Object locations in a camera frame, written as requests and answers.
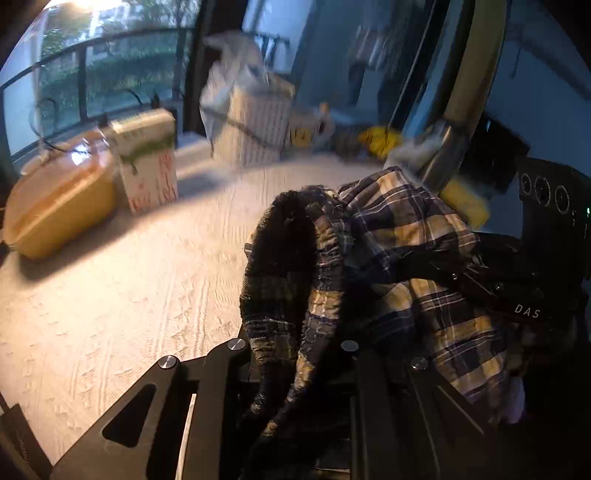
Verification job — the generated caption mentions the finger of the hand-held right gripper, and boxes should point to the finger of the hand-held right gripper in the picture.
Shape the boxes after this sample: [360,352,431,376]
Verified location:
[397,249,556,325]
[471,231,542,283]

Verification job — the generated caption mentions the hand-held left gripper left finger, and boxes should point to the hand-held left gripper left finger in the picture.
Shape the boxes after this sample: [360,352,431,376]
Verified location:
[51,338,253,480]

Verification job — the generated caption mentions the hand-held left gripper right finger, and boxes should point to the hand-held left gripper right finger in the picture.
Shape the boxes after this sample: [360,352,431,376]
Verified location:
[340,340,498,480]

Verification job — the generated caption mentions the plaid flannel shirt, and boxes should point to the plaid flannel shirt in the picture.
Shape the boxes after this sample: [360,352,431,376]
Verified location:
[238,166,527,480]

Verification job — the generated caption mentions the yellow cushion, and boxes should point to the yellow cushion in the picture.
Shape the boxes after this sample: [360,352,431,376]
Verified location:
[441,178,491,228]

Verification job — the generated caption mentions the black box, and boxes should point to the black box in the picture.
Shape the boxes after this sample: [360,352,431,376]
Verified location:
[462,117,531,195]

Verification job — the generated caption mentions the white textured table cover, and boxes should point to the white textured table cover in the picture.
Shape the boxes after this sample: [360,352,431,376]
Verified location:
[0,138,416,464]

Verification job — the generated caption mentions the metal pole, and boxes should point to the metal pole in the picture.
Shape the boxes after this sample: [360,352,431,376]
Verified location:
[413,121,468,186]

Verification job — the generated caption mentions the yellow crumpled cloth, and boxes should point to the yellow crumpled cloth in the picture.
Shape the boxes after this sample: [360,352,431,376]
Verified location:
[359,126,403,158]

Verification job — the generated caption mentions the yellow curtain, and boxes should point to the yellow curtain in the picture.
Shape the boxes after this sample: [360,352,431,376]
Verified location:
[441,0,509,127]

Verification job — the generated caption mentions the white box with red print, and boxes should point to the white box with red print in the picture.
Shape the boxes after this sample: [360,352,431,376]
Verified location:
[110,108,181,216]

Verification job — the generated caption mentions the yellow pot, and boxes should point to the yellow pot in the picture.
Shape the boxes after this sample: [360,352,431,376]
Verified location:
[2,128,120,260]

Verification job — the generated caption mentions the yellow mug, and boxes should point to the yellow mug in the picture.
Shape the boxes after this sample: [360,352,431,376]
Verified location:
[287,104,334,149]

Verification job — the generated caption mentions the white woven basket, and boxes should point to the white woven basket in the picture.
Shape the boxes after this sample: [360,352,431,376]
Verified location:
[199,31,297,168]

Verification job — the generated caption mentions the black balcony railing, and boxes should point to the black balcony railing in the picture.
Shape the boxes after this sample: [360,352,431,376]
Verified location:
[0,27,195,158]

